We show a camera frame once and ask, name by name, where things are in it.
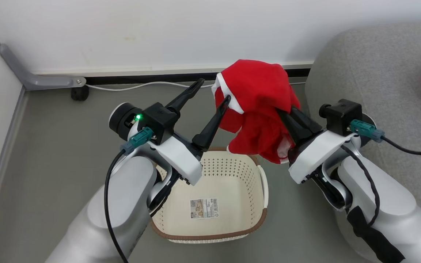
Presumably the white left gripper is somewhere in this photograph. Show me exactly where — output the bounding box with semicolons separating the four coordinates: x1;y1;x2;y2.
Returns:
148;79;231;186

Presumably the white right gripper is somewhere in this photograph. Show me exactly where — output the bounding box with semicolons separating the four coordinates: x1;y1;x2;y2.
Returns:
276;106;357;184

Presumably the red garment with white trim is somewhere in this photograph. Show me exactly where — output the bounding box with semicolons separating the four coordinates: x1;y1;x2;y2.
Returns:
212;60;301;165

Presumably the cream perforated laundry basket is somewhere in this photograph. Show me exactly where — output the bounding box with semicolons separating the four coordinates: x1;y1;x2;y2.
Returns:
149;147;269;244

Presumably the black skirting strip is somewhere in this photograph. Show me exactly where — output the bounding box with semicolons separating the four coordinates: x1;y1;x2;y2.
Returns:
86;69;311;85

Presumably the paper label with barcode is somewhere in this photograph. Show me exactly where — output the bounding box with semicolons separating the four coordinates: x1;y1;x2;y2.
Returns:
190;198;219;220

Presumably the grey fabric sofa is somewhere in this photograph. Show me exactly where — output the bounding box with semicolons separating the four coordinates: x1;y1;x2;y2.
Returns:
305;22;421;263

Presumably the black caster wheel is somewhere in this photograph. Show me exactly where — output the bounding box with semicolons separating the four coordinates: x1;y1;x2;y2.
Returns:
71;86;90;102

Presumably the white wall cable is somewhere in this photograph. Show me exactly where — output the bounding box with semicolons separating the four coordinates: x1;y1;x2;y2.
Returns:
86;81;306;92

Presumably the teal left camera connector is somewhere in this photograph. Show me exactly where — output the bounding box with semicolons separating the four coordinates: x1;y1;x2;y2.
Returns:
121;127;155;155

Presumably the teal camera connector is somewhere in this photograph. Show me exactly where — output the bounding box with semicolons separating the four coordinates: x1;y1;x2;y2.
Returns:
121;127;155;155
350;119;385;143

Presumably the teal right camera connector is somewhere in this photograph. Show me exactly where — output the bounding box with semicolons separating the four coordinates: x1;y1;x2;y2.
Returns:
350;119;385;143

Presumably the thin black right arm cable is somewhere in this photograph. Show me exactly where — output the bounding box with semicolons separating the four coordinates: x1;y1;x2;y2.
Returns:
341;144;380;227

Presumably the black right camera cable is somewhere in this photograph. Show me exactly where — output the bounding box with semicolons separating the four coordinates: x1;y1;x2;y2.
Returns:
382;136;421;156

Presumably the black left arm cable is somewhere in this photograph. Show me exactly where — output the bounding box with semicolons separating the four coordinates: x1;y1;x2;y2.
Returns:
104;150;130;263

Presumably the grey metal floor bracket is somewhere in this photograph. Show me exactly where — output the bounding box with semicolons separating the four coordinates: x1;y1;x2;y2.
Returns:
0;44;87;91

